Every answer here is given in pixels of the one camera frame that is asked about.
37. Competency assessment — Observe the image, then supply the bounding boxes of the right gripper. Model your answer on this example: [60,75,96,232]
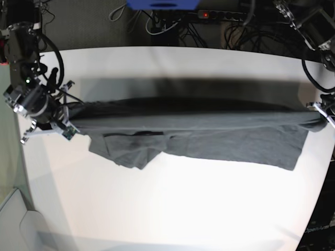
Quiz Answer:
[36,100,76,131]

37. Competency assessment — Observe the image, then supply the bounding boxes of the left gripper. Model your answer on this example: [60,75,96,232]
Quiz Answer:
[320,95,334,117]

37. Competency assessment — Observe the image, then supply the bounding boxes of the dark grey t-shirt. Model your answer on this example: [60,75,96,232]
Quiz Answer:
[70,98,326,170]

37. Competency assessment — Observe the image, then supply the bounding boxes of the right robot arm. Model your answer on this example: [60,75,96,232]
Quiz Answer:
[1,1,83,133]

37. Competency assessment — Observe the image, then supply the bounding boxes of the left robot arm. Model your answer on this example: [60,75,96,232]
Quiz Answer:
[273,1,334,119]

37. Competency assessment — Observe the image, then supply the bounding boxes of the red clamp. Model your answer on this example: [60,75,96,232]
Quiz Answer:
[0,39,8,65]

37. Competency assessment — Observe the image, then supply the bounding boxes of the grey chair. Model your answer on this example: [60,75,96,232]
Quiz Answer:
[1,189,58,250]

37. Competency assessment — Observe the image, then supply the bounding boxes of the blue box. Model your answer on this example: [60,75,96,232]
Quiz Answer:
[126,0,200,10]

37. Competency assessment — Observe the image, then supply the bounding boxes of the black power strip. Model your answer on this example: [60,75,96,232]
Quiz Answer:
[185,10,248,21]

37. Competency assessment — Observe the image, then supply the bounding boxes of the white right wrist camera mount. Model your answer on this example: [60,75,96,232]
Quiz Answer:
[20,81,79,145]

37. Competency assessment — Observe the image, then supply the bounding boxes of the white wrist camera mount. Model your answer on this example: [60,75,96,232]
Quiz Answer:
[306,102,335,128]
[20,81,79,145]

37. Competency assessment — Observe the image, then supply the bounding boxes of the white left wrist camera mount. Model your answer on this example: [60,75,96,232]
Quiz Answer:
[306,102,335,128]

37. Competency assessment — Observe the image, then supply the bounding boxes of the white cable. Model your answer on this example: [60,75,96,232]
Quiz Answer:
[145,15,181,36]

